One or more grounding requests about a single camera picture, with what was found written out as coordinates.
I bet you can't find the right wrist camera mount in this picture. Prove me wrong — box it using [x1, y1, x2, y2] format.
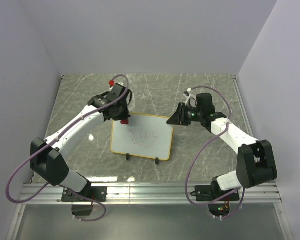
[183, 88, 197, 107]

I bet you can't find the yellow framed whiteboard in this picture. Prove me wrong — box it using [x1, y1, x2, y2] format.
[110, 112, 174, 161]

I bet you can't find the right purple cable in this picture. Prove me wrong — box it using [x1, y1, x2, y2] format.
[184, 85, 246, 221]

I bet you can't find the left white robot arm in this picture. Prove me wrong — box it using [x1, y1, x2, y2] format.
[30, 83, 131, 201]

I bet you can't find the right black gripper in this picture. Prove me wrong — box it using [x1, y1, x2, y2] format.
[166, 103, 203, 127]

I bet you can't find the red heart-shaped eraser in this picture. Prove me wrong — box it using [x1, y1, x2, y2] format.
[120, 119, 129, 125]

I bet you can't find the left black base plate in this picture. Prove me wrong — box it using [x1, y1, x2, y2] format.
[61, 186, 108, 202]

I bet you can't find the aluminium mounting rail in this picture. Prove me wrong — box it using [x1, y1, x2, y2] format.
[27, 182, 282, 205]

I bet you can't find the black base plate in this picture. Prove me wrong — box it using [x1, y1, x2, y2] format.
[61, 186, 108, 202]
[190, 185, 240, 202]

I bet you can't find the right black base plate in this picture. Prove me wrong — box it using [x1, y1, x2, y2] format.
[190, 185, 240, 202]

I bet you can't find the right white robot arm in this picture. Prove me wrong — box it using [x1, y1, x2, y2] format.
[166, 93, 278, 200]

